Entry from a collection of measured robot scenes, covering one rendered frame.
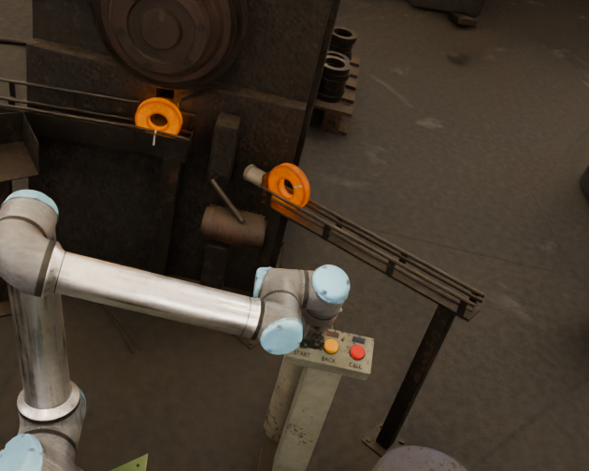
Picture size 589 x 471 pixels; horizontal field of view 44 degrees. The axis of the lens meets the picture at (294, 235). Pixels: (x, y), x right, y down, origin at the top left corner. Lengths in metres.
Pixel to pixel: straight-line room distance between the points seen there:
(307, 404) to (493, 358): 1.18
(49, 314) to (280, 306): 0.53
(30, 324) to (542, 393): 2.07
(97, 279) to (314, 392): 0.86
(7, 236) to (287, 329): 0.59
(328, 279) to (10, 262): 0.68
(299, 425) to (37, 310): 0.91
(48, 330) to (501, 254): 2.50
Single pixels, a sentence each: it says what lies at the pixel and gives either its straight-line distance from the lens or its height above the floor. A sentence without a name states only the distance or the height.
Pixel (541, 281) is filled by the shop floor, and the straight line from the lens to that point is 3.69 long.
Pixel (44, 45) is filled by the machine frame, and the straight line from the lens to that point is 2.67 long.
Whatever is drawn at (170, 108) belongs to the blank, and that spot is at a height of 0.80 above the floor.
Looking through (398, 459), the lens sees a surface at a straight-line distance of 2.09.
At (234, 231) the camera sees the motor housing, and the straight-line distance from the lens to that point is 2.51.
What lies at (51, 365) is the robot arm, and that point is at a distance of 1.83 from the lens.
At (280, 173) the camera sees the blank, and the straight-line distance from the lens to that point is 2.38.
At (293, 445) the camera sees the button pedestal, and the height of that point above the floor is 0.19.
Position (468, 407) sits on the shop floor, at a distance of 2.92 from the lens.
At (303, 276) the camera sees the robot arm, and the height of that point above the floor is 0.96.
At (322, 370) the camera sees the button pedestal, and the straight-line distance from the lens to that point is 2.06.
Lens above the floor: 2.04
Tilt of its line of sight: 37 degrees down
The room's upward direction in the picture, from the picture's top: 15 degrees clockwise
